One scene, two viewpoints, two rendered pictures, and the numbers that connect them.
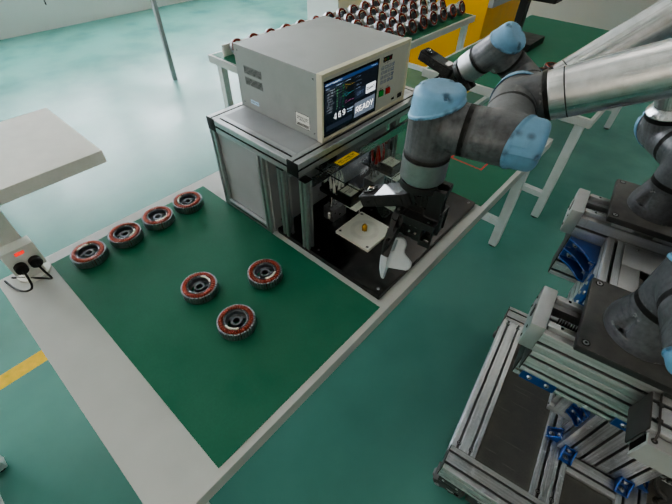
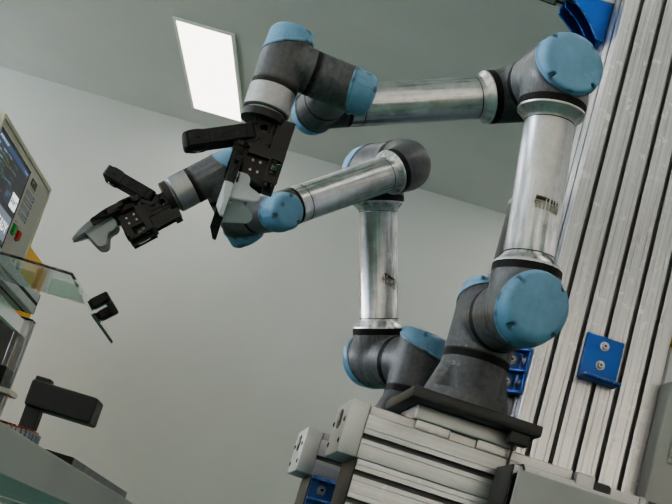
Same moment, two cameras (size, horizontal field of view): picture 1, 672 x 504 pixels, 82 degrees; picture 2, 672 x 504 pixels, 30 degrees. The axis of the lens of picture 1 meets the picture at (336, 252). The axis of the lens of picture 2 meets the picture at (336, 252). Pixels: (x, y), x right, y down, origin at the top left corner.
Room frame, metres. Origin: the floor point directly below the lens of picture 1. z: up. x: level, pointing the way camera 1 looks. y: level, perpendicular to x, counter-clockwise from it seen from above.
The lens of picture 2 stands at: (-1.03, 0.86, 0.66)
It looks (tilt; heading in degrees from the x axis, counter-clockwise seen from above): 15 degrees up; 322
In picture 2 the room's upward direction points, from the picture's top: 17 degrees clockwise
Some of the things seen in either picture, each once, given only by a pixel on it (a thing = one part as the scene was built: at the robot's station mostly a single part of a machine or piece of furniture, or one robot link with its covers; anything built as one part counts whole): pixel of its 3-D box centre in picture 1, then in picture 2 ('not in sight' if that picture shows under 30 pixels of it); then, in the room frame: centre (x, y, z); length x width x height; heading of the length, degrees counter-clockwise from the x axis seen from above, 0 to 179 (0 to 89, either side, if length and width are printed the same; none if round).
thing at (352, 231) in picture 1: (364, 230); not in sight; (1.04, -0.10, 0.78); 0.15 x 0.15 x 0.01; 49
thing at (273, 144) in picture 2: (419, 207); (257, 151); (0.54, -0.15, 1.29); 0.09 x 0.08 x 0.12; 57
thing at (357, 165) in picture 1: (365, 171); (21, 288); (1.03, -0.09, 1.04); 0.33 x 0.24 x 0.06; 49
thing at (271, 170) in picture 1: (335, 157); not in sight; (1.30, 0.01, 0.92); 0.66 x 0.01 x 0.30; 139
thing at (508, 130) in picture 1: (503, 133); (337, 88); (0.52, -0.24, 1.45); 0.11 x 0.11 x 0.08; 65
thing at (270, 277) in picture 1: (265, 273); not in sight; (0.83, 0.23, 0.77); 0.11 x 0.11 x 0.04
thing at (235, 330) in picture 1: (236, 322); not in sight; (0.64, 0.29, 0.77); 0.11 x 0.11 x 0.04
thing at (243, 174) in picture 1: (245, 181); not in sight; (1.15, 0.33, 0.91); 0.28 x 0.03 x 0.32; 49
